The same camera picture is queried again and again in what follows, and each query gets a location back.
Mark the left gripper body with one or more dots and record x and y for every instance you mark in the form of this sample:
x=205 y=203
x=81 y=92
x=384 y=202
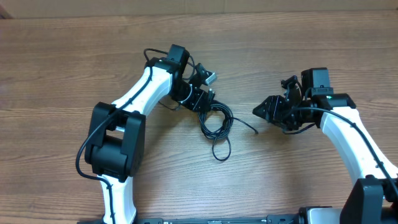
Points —
x=194 y=96

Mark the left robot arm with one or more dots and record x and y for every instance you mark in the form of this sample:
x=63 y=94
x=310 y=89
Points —
x=115 y=144

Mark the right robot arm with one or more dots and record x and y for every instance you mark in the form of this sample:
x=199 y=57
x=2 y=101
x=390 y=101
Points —
x=373 y=198

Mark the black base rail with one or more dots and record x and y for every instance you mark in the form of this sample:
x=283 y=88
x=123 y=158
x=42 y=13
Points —
x=217 y=220

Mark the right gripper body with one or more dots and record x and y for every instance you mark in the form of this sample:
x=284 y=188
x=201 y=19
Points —
x=285 y=116

